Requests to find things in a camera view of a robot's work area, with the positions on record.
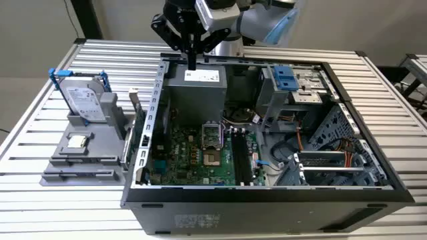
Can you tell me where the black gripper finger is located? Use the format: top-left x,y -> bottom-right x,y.
150,14 -> 194,71
192,28 -> 231,71

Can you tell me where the RAM stick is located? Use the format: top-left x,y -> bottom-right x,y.
65,156 -> 117,163
59,169 -> 113,176

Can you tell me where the black RAM slot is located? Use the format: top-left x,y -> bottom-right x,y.
231,128 -> 244,186
240,128 -> 254,186

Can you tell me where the grey power supply unit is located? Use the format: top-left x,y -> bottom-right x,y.
164,64 -> 228,126

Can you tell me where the blue drive latch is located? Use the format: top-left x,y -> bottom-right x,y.
271,65 -> 298,91

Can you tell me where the copper CPU cooler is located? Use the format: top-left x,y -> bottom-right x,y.
222,106 -> 255,125

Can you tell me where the grey metal disk bay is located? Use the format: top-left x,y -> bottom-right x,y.
256,63 -> 331,131

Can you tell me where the metal socket cover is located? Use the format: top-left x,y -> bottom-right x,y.
202,121 -> 224,148

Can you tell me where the hard disk in blue carrier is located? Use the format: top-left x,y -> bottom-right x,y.
48,69 -> 111,125

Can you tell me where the green graphics card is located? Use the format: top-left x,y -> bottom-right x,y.
120,87 -> 148,171

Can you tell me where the green motherboard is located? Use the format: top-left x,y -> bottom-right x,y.
150,124 -> 268,187

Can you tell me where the CPU socket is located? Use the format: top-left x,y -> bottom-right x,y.
202,149 -> 222,168

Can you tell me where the grey parts rack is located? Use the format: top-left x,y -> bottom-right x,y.
39,92 -> 134,187

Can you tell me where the silver CPU chip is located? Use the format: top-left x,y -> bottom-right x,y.
65,134 -> 89,149

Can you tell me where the blue expansion slot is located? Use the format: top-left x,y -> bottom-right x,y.
152,161 -> 168,175

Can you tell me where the perforated grey disk bay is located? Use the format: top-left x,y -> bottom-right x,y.
276,149 -> 382,187

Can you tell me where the metal side table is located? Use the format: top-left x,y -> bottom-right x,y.
392,53 -> 427,111

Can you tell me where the black open PC case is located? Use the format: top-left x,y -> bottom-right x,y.
119,52 -> 416,236

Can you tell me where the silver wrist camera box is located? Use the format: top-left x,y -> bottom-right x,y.
194,0 -> 242,31

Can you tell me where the black upright post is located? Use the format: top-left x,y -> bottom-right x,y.
71,0 -> 104,41

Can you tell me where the thin black wall cable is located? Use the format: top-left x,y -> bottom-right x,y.
64,0 -> 81,38

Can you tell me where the thin orange wire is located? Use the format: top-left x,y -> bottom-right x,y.
295,126 -> 306,152

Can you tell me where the black looped wire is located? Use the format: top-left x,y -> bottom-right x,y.
271,139 -> 298,165

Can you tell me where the orange and yellow wire bundle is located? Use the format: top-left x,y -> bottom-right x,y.
335,138 -> 358,168

